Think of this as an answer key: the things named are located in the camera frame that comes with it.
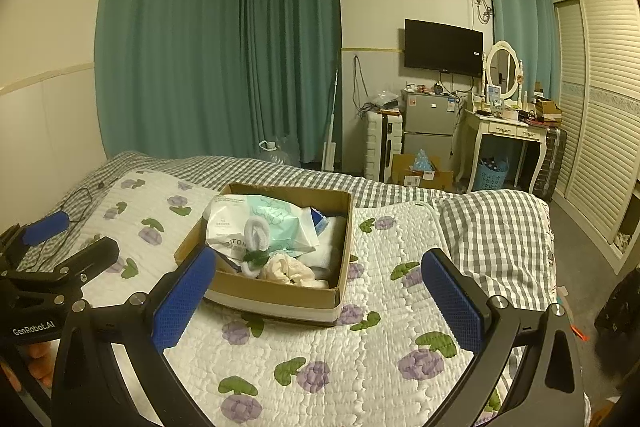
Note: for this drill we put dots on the white green wipes pack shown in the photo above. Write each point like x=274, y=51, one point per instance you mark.
x=287, y=224

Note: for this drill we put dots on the grey checkered bed sheet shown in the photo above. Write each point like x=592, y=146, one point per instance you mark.
x=280, y=172

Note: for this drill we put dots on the beige cloth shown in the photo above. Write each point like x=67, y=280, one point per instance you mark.
x=287, y=271

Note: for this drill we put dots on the black wall television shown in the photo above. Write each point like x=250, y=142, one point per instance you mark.
x=444, y=48

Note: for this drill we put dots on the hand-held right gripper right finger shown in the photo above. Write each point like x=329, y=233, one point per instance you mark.
x=452, y=302

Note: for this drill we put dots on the person's left hand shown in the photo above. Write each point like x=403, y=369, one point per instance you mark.
x=41, y=364

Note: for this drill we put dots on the grey small fridge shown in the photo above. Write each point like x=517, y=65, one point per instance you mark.
x=429, y=122

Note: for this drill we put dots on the wide teal curtain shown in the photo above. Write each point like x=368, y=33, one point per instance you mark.
x=210, y=37

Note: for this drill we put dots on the blue laundry basket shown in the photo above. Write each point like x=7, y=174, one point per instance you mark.
x=492, y=172

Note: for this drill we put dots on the grey checkered pillow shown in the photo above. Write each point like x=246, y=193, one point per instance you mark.
x=495, y=237

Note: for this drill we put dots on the white slatted wardrobe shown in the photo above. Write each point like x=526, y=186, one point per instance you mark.
x=600, y=107

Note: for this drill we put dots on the cardboard box with blue tissue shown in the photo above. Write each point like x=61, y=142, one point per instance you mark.
x=420, y=169

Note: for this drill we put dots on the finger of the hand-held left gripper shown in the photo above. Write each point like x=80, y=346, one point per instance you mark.
x=92, y=257
x=47, y=227

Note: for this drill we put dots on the white towel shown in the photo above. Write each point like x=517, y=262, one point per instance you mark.
x=330, y=242

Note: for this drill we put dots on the white oval vanity mirror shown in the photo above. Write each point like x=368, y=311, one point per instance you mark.
x=502, y=71

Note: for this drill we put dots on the clear water jug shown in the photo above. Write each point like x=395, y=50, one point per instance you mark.
x=272, y=153

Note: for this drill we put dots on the white sock with green trim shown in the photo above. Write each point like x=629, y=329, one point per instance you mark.
x=254, y=263

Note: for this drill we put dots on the narrow teal curtain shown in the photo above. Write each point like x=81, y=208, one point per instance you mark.
x=520, y=17

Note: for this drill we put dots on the white cotton pad pack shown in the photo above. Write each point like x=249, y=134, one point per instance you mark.
x=227, y=222

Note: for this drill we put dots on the black bag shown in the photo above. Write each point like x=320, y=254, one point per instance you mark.
x=620, y=312

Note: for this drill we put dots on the blue tissue pack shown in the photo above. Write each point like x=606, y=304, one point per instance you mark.
x=319, y=221

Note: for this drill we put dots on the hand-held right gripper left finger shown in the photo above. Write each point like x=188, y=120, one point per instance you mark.
x=184, y=298

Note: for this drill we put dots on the white suitcase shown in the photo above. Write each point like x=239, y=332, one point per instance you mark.
x=382, y=147

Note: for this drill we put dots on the dark plaid suitcase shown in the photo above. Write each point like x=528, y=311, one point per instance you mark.
x=550, y=162

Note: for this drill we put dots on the white dressing table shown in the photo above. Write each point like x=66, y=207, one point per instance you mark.
x=505, y=127

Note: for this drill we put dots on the white floral quilt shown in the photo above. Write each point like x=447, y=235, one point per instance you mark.
x=380, y=357

